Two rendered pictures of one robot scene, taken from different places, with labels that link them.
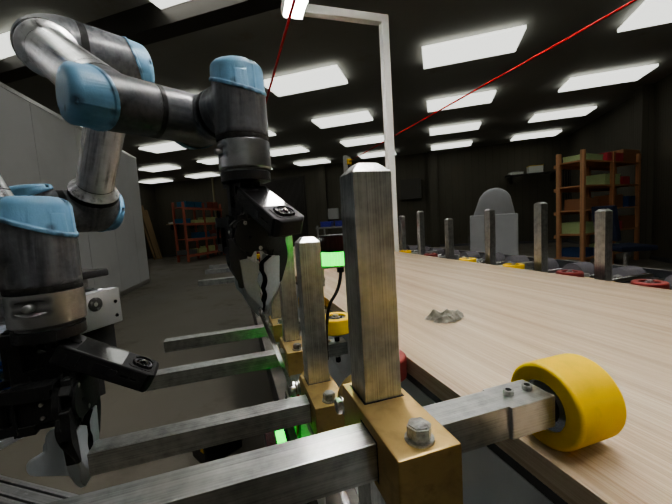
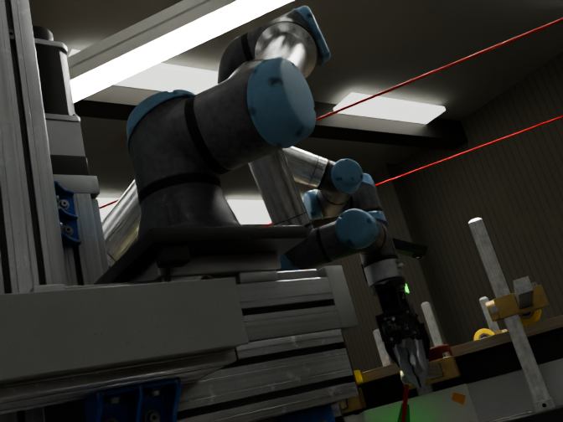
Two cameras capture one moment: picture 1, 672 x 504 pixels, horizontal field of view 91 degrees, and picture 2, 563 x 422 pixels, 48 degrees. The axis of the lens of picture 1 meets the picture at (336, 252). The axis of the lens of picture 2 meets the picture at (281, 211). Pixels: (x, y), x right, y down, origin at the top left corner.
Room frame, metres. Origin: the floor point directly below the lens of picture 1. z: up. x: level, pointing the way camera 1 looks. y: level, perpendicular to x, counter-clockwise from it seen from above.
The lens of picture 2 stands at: (-0.18, 1.53, 0.79)
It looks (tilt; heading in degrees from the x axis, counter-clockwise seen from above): 19 degrees up; 304
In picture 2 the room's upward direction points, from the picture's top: 15 degrees counter-clockwise
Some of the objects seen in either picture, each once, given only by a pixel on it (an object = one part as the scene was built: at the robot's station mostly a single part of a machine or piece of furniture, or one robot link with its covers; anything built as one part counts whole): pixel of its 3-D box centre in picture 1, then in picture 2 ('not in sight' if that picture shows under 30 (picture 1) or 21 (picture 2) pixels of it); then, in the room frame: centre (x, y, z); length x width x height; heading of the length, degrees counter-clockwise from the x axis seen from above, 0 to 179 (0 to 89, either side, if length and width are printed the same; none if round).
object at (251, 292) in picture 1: (244, 285); not in sight; (0.49, 0.14, 1.04); 0.06 x 0.03 x 0.09; 37
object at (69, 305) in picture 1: (46, 309); (385, 275); (0.39, 0.35, 1.04); 0.08 x 0.08 x 0.05
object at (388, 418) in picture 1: (388, 429); (516, 304); (0.27, -0.04, 0.94); 0.13 x 0.06 x 0.05; 17
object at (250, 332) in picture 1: (247, 333); not in sight; (0.94, 0.27, 0.82); 0.43 x 0.03 x 0.04; 107
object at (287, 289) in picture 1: (290, 323); not in sight; (0.77, 0.12, 0.89); 0.03 x 0.03 x 0.48; 17
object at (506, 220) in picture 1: (492, 230); not in sight; (6.28, -2.98, 0.78); 0.82 x 0.70 x 1.55; 71
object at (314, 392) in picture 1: (322, 398); (430, 373); (0.51, 0.04, 0.84); 0.13 x 0.06 x 0.05; 17
